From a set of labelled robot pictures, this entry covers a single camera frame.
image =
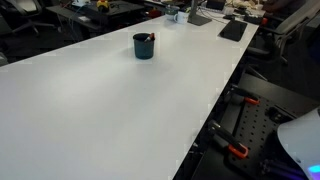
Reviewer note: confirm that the red marker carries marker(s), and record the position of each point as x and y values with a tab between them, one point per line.
152	36

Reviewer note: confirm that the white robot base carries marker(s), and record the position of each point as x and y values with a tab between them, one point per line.
301	140

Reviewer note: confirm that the dark blue mug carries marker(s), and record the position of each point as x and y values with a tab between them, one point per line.
143	50

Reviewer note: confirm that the white mug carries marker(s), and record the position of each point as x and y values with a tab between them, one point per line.
181	17

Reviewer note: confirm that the red object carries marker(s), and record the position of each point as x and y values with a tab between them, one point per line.
154	13

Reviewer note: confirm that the grey monitor stand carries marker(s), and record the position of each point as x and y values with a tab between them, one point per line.
198	19

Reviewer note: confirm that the black desk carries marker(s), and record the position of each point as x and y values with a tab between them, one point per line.
116	8

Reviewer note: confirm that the black tablet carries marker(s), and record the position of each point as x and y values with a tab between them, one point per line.
233	30

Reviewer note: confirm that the black computer mouse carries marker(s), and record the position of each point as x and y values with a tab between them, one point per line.
228	17

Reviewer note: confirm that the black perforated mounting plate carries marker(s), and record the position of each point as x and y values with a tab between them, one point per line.
255	126

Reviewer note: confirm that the dark laptop screen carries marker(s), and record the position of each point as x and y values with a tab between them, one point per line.
215	4

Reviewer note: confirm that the yellow and red toy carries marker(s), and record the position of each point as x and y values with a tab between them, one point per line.
103	4

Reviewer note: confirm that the black box with red button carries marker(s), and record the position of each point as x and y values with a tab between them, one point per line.
253	19

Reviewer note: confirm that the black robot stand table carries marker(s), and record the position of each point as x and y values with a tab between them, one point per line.
280	93

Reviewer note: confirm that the grey office chair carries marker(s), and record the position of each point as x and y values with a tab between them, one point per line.
293	23

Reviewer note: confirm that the black office chair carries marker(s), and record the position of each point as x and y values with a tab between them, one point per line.
23	8

